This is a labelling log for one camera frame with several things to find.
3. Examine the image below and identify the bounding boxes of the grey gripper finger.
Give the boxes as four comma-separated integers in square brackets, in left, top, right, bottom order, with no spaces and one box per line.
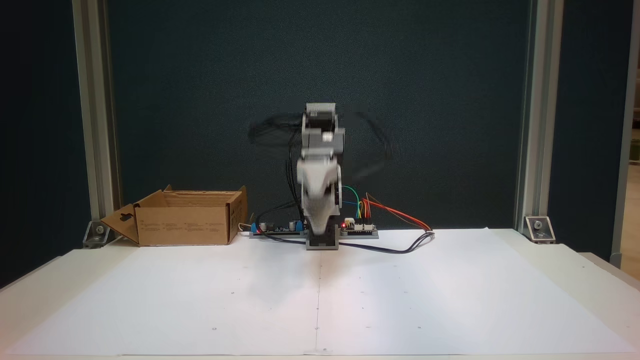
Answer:
[322,187,341,233]
[302,187,323,233]

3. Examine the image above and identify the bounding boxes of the orange and red wire pair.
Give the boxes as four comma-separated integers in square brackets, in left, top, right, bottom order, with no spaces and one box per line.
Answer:
[362,192,432,232]

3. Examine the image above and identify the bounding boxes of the aluminium corner bracket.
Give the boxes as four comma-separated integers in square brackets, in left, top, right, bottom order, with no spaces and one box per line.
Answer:
[523,215,556,245]
[82,220,110,250]

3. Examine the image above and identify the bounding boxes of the large white paper sheet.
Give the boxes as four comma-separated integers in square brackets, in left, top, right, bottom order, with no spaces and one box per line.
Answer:
[4,228,637,357]

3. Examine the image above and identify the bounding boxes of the black and white cable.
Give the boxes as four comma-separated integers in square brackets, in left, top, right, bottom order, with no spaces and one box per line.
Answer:
[239,200,307,246]

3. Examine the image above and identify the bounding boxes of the black cable with white connector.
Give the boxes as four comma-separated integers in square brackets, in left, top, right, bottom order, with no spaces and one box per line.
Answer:
[339,230,436,255]

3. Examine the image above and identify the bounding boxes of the open cardboard box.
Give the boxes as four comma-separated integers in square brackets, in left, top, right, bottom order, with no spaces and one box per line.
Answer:
[99,184,249,247]

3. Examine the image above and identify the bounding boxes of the green jumper wire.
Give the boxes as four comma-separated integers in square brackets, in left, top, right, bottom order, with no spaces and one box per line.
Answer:
[341,185,362,221]

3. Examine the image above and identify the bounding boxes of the blue circuit board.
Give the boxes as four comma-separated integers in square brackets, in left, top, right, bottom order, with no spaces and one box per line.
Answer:
[249,218,307,239]

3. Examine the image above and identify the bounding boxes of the black motor cable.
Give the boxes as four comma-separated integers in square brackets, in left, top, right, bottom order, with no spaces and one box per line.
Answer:
[344,109,397,182]
[248,114,305,223]

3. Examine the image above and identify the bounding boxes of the aluminium frame post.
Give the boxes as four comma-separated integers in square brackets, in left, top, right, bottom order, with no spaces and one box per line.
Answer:
[514,0,564,235]
[71,0,122,237]

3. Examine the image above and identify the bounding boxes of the small circuit board with wires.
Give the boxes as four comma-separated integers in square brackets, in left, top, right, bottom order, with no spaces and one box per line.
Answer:
[339,218,380,240]

